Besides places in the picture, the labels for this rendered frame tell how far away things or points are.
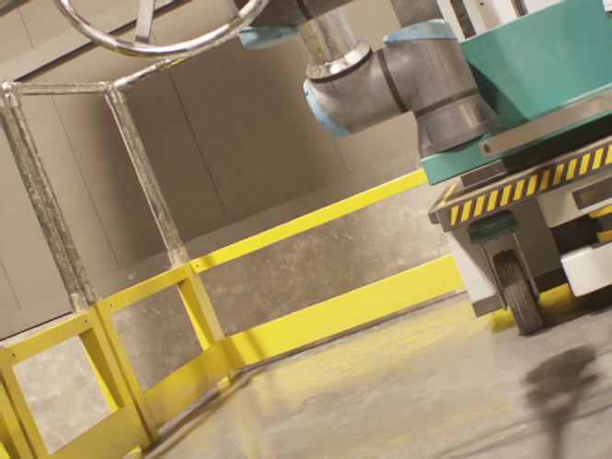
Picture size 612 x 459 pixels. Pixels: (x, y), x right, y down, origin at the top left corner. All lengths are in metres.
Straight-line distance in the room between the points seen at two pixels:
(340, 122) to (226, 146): 6.00
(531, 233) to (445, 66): 0.42
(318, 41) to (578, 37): 0.58
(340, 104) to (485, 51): 0.36
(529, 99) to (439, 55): 0.26
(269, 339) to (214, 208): 5.01
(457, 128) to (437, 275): 1.07
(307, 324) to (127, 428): 0.85
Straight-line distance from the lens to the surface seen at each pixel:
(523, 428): 1.65
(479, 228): 2.26
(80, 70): 8.78
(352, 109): 2.32
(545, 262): 2.43
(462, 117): 2.29
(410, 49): 2.31
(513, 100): 2.45
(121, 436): 2.74
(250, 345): 3.46
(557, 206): 2.20
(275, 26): 1.72
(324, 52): 2.30
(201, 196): 8.42
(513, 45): 2.45
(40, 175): 2.88
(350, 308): 3.35
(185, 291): 3.44
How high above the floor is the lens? 0.43
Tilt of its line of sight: 1 degrees down
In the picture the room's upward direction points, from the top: 22 degrees counter-clockwise
